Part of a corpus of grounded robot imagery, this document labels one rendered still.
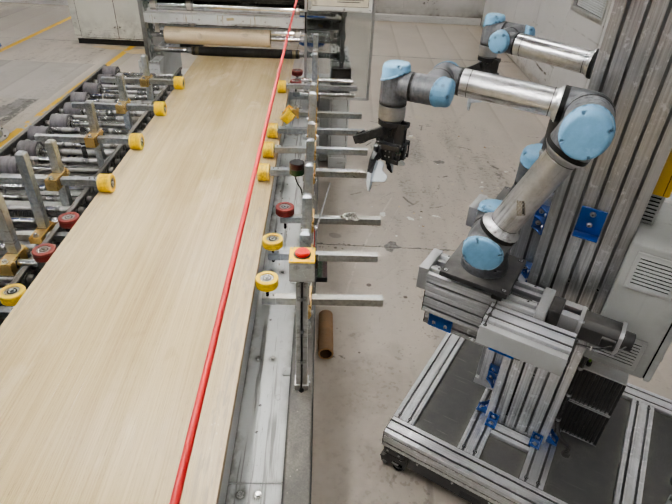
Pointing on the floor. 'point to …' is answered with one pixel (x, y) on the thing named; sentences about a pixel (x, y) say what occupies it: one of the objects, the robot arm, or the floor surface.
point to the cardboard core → (325, 334)
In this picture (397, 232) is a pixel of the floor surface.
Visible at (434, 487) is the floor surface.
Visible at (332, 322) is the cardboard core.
